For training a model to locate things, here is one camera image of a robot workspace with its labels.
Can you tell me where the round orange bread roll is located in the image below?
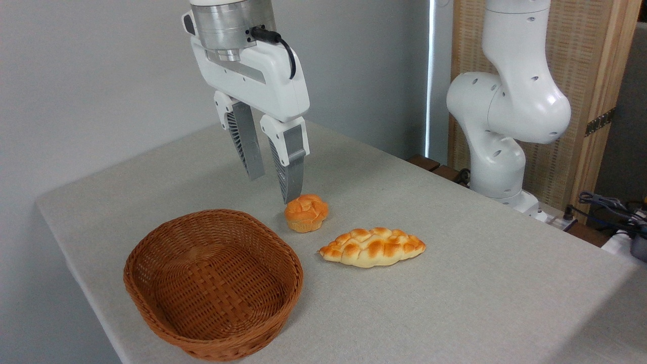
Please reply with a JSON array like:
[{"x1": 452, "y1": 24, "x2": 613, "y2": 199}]
[{"x1": 284, "y1": 194, "x2": 329, "y2": 234}]

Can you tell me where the brown woven wicker basket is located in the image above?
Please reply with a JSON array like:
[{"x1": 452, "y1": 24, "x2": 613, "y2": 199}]
[{"x1": 123, "y1": 209, "x2": 304, "y2": 362}]

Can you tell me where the dark metal screen hinge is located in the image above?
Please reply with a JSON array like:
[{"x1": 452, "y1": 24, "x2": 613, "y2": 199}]
[{"x1": 585, "y1": 107, "x2": 616, "y2": 138}]

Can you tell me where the bundle of grey cables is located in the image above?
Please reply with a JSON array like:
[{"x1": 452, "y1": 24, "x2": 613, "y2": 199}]
[{"x1": 578, "y1": 191, "x2": 647, "y2": 234}]

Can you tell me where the white power strip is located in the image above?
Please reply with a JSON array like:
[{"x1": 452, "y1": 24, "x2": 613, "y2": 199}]
[{"x1": 547, "y1": 211, "x2": 578, "y2": 232}]

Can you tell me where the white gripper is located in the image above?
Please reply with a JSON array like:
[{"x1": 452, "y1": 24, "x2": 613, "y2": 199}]
[{"x1": 182, "y1": 10, "x2": 310, "y2": 205}]

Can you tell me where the long braided bread loaf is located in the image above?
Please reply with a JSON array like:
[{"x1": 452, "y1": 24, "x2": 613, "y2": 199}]
[{"x1": 318, "y1": 227, "x2": 427, "y2": 268}]

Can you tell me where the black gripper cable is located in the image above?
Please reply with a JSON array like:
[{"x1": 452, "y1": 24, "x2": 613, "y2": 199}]
[{"x1": 250, "y1": 26, "x2": 298, "y2": 80}]

